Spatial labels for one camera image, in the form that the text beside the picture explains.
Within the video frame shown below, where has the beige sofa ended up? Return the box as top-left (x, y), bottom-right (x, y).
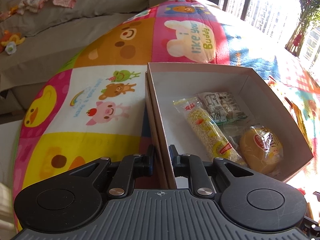
top-left (1, 0), bottom-right (168, 114)

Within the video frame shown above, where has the white cardboard box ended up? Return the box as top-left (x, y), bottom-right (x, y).
top-left (146, 62), bottom-right (313, 188)

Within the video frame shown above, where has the orange plush toy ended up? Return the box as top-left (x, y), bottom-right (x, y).
top-left (1, 30), bottom-right (25, 55)

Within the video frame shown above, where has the small bread bun pack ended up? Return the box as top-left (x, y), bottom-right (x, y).
top-left (239, 125), bottom-right (284, 174)

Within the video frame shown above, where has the yellow rice cracker bar pack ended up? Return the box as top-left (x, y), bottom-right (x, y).
top-left (173, 97), bottom-right (246, 165)

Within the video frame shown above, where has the potted plant with red ribbon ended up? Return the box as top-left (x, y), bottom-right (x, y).
top-left (285, 0), bottom-right (319, 57)

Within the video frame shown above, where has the colourful cartoon play mat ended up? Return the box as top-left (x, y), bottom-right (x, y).
top-left (11, 0), bottom-right (320, 233)

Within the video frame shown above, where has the green white snack pack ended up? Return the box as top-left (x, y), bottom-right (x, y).
top-left (197, 92), bottom-right (247, 125)

